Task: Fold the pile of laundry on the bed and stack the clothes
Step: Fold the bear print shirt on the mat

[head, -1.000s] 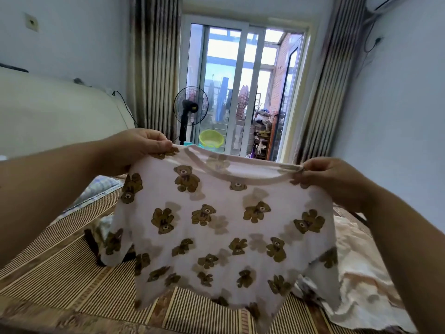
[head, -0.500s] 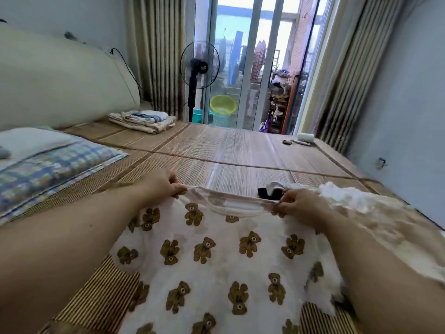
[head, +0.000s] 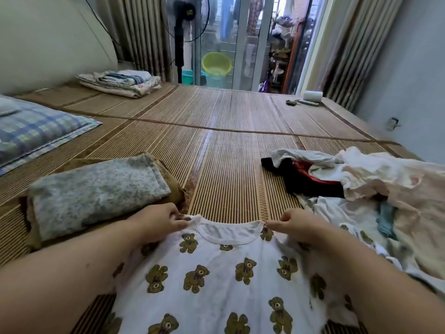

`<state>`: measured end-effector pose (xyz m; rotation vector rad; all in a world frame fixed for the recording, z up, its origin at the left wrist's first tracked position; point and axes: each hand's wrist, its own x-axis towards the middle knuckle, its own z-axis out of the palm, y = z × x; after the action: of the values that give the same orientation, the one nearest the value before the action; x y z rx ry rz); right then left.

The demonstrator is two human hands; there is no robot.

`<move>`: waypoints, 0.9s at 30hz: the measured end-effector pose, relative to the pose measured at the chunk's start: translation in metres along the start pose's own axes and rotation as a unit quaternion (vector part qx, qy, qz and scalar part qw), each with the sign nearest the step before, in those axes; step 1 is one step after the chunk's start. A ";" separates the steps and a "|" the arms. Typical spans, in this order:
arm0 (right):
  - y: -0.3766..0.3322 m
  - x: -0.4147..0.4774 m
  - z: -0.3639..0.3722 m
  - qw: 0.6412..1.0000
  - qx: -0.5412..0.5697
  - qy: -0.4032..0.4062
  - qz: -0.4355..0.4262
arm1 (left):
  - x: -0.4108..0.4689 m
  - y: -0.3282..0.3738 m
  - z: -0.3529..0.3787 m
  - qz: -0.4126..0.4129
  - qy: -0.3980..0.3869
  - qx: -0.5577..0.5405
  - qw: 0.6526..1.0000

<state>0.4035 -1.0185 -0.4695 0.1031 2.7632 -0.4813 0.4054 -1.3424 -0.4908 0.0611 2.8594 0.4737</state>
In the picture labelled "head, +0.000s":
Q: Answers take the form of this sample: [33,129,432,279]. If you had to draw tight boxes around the pile of clothes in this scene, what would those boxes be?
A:
[334,146,445,279]

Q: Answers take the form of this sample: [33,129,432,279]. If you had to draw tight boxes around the black red garment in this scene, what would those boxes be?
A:
[261,156,346,199]

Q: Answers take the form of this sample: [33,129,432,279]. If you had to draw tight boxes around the light blue garment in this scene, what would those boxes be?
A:
[377,201,399,241]

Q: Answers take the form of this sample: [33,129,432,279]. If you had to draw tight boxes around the person's left forearm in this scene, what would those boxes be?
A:
[0,220,154,334]

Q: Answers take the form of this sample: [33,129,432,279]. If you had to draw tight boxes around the blue plaid pillow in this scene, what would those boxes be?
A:
[0,97,102,174]

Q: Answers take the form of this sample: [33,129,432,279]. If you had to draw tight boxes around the yellow green basin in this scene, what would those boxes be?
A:
[202,52,234,77]

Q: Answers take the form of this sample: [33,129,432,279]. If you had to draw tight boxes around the folded striped blanket stack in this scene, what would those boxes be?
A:
[76,69,162,99]

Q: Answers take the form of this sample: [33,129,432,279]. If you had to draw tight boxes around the olive tan shorts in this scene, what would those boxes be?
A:
[24,158,187,251]

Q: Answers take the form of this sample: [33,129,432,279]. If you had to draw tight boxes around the pale grey garment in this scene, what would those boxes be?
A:
[271,148,343,170]

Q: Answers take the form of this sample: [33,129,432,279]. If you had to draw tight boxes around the beige patterned curtain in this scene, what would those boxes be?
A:
[104,0,175,82]
[323,0,406,112]

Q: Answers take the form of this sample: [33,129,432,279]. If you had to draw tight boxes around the black cable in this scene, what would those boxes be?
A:
[82,0,129,49]

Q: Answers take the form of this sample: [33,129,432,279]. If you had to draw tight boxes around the cluttered balcony shelf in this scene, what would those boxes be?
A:
[267,13,300,93]

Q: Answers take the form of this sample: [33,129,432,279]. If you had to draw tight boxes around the white bear print garment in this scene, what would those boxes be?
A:
[101,215,362,334]

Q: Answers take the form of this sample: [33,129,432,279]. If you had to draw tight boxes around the person's right forearm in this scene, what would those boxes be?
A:
[309,229,445,334]

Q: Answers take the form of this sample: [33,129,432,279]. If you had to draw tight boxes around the person's left hand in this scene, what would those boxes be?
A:
[128,202,193,245]

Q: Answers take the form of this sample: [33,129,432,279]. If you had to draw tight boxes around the cream padded headboard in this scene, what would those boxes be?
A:
[0,0,119,96]

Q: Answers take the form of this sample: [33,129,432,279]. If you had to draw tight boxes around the person's right hand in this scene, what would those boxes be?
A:
[264,208,339,248]

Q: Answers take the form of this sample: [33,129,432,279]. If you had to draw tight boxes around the grey patterned garment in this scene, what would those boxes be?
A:
[26,154,172,242]

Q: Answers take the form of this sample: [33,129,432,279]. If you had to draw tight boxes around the bamboo bed mat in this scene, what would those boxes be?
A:
[0,81,445,334]

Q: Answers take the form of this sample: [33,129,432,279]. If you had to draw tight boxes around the sliding glass balcony door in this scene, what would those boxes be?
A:
[188,0,328,93]

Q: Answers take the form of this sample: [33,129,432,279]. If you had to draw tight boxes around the plain white garment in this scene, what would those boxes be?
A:
[306,195,380,230]

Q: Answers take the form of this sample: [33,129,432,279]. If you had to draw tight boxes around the black standing fan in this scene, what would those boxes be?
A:
[161,0,211,84]

